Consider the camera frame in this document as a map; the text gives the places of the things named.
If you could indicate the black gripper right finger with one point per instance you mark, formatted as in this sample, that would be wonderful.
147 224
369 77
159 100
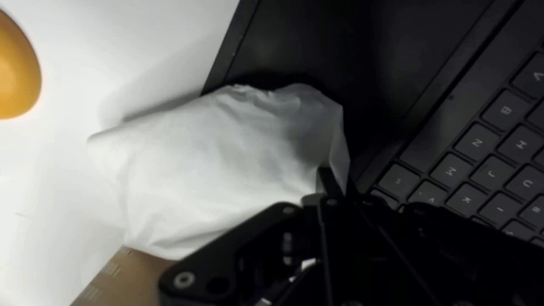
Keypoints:
443 260

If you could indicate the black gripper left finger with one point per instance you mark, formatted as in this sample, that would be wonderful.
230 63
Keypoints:
239 272

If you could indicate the white napkin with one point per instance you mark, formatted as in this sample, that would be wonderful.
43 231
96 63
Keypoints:
215 170

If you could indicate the wooden shape sorter cube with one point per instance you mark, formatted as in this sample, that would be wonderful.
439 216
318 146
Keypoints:
120 282

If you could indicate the black laptop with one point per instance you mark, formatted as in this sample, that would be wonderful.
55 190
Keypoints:
397 68

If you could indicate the orange dome block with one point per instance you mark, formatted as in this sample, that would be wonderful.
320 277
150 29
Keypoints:
18 73

